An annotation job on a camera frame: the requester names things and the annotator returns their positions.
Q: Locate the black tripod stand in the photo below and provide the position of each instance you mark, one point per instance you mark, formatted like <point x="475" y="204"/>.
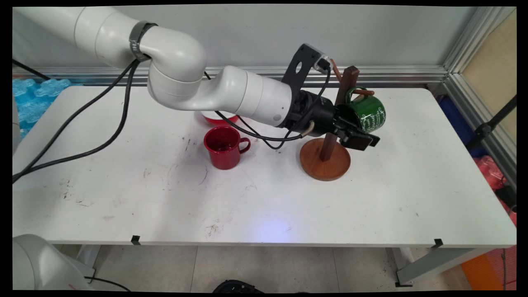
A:
<point x="491" y="121"/>

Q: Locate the blue foam floor mat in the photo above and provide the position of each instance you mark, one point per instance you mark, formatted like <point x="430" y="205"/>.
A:
<point x="37" y="99"/>
<point x="458" y="119"/>

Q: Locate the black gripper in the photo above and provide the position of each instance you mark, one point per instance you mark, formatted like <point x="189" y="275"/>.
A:
<point x="317" y="117"/>

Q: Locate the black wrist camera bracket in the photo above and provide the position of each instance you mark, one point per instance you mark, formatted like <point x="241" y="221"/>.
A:
<point x="307" y="55"/>

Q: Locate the aluminium frame rail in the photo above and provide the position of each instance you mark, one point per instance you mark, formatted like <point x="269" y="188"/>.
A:
<point x="501" y="152"/>
<point x="392" y="76"/>

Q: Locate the black round floor object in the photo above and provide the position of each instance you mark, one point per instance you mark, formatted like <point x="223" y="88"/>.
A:
<point x="237" y="286"/>

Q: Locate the red enamel mug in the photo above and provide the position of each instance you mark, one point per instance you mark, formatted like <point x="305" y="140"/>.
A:
<point x="225" y="154"/>

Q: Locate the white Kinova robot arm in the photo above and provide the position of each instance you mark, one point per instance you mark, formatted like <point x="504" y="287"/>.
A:
<point x="181" y="66"/>

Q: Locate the black table edge clip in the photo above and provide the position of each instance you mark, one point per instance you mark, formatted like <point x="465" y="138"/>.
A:
<point x="438" y="243"/>
<point x="135" y="239"/>

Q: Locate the pink foam floor mat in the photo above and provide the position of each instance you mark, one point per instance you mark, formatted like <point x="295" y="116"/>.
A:
<point x="491" y="173"/>

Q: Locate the aluminium frame post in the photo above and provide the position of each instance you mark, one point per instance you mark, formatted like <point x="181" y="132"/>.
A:
<point x="474" y="37"/>

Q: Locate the grey table leg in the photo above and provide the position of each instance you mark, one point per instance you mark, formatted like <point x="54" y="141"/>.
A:
<point x="88" y="253"/>
<point x="433" y="264"/>

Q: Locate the orange foam floor mat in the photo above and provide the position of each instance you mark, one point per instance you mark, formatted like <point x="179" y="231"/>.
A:
<point x="482" y="272"/>

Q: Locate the green enamel mug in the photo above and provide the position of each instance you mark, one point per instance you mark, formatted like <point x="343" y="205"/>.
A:
<point x="373" y="113"/>

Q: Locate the red and white bowl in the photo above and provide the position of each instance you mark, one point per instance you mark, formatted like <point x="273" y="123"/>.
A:
<point x="218" y="120"/>

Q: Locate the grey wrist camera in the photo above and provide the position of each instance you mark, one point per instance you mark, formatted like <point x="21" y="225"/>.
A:
<point x="323" y="62"/>

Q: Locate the brown wooden mug tree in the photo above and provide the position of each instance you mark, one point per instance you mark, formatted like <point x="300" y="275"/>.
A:
<point x="326" y="163"/>

